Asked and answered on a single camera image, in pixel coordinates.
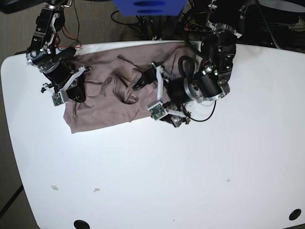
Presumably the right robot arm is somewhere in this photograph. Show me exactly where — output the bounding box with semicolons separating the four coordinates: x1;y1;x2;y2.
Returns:
26;0;91;106

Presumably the black table grommet right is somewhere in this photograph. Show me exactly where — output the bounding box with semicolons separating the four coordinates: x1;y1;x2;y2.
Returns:
289;208;302;221

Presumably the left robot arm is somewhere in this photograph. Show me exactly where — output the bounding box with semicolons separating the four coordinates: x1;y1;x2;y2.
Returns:
133;0;305;127

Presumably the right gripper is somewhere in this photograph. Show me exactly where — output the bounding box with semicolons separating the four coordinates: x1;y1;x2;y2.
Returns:
40;61;92;103

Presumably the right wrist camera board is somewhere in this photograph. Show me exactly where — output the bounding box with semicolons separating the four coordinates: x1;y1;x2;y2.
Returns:
51;91;69;106

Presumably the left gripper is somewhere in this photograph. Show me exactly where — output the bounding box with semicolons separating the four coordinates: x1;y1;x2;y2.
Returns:
130;62;191;128

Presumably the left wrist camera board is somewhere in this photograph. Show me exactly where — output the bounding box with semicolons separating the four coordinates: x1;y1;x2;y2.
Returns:
147;100;168;121

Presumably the black table grommet left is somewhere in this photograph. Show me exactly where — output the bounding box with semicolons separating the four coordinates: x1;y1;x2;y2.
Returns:
73;220;90;229

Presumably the mauve T-shirt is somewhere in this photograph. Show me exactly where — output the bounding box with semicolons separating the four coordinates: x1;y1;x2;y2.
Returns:
63;42;195;134

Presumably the black power strip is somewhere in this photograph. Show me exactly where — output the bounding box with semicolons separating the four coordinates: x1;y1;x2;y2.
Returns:
184;22;210;32

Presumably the black table grommet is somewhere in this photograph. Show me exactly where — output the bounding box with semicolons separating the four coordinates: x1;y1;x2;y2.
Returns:
73;220;90;229
289;208;302;221

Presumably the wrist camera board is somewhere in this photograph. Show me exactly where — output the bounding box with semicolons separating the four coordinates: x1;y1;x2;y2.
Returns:
51;91;69;106
147;100;168;121

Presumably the blue plastic mount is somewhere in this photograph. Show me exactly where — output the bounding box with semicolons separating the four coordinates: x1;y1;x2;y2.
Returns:
113;0;187;16

